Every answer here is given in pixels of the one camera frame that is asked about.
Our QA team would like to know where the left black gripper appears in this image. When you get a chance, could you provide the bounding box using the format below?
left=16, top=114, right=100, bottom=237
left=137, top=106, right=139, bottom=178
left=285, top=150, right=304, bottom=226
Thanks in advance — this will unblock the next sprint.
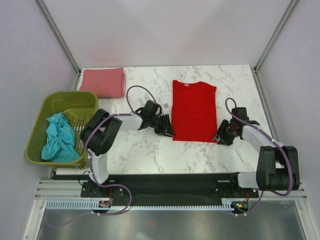
left=148, top=114, right=175, bottom=138

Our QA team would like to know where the red t shirt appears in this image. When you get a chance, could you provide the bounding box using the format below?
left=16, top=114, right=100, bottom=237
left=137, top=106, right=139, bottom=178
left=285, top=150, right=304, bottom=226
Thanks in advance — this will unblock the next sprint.
left=171, top=80, right=218, bottom=143

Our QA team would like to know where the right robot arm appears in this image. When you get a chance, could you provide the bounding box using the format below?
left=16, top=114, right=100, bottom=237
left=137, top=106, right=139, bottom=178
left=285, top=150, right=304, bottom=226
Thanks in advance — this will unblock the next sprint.
left=213, top=107, right=300, bottom=197

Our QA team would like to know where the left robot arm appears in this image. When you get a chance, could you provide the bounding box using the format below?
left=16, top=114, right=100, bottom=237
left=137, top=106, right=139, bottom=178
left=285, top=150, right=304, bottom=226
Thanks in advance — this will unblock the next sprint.
left=80, top=100, right=176, bottom=197

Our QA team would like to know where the folded pink t shirt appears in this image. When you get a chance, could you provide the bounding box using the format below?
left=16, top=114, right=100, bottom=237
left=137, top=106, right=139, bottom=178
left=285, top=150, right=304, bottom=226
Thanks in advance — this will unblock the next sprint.
left=79, top=67, right=125, bottom=98

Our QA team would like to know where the olive green laundry basket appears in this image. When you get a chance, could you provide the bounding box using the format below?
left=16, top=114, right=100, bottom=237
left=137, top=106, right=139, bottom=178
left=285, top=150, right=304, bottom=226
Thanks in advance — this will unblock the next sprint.
left=25, top=91, right=99, bottom=169

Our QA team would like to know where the teal t shirt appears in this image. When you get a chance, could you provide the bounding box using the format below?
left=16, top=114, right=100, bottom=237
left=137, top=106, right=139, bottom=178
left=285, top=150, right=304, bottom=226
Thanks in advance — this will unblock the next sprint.
left=41, top=112, right=80, bottom=163

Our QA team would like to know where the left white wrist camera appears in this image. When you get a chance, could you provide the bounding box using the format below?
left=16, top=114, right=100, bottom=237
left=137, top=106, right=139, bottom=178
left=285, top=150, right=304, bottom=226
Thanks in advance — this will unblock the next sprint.
left=161, top=103, right=169, bottom=110

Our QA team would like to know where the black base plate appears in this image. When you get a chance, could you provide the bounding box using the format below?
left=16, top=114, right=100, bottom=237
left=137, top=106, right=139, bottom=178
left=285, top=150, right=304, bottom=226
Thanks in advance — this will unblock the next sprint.
left=81, top=173, right=259, bottom=206

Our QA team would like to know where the white slotted cable duct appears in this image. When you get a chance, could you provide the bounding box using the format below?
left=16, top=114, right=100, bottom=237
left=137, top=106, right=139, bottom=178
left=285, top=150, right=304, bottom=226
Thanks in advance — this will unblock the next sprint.
left=45, top=199, right=234, bottom=211

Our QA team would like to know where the right aluminium frame post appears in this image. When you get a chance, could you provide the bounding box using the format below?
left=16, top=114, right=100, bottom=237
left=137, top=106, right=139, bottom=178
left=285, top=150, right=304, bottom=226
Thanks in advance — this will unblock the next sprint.
left=252, top=0, right=300, bottom=75

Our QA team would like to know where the aluminium frame post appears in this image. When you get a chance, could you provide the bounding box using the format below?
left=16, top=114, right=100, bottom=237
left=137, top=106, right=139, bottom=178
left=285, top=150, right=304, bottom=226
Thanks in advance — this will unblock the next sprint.
left=252, top=0, right=300, bottom=75
left=34, top=0, right=81, bottom=76

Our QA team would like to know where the left aluminium frame post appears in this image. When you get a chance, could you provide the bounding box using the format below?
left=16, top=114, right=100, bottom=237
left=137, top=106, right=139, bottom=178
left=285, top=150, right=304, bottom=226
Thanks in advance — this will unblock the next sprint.
left=34, top=0, right=81, bottom=76

